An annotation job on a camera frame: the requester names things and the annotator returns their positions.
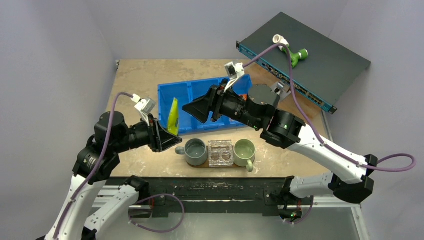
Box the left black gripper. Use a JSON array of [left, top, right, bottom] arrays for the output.
[[114, 112, 182, 152]]

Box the green toothpaste tube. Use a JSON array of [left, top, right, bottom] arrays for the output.
[[167, 97, 179, 136]]

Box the blue plastic bin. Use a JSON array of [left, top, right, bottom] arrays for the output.
[[157, 77, 245, 135]]

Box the grey ceramic mug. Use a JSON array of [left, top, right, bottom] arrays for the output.
[[175, 138, 208, 167]]

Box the clear acrylic holder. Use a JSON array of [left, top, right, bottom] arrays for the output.
[[207, 140, 234, 166]]

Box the brown oval wooden tray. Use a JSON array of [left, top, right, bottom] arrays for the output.
[[188, 160, 241, 169]]

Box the pale green ceramic mug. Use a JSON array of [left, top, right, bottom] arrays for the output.
[[233, 139, 256, 173]]

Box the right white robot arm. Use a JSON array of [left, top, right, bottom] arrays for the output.
[[182, 84, 378, 204]]

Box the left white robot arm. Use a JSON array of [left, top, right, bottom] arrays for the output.
[[42, 111, 183, 240]]

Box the green white pipe fitting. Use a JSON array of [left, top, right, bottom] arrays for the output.
[[272, 34, 309, 68]]

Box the plywood board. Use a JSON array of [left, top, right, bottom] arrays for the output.
[[243, 63, 324, 132]]

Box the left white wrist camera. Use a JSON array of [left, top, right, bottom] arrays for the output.
[[133, 97, 156, 123]]

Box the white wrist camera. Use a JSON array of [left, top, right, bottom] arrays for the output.
[[133, 97, 156, 123], [224, 61, 245, 93]]

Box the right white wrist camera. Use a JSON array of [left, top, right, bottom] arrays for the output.
[[224, 61, 245, 93]]

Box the black aluminium base frame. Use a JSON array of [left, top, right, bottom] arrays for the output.
[[82, 177, 362, 220]]

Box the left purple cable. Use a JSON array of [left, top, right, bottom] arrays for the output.
[[51, 92, 142, 240]]

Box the purple cable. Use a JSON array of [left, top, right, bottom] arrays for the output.
[[51, 92, 142, 240], [241, 43, 417, 226]]

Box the small metal bracket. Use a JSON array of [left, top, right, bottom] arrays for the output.
[[271, 81, 292, 101]]

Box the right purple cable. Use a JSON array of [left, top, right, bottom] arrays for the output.
[[241, 43, 417, 226]]

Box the dark network switch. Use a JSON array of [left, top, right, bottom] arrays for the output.
[[236, 12, 371, 114]]

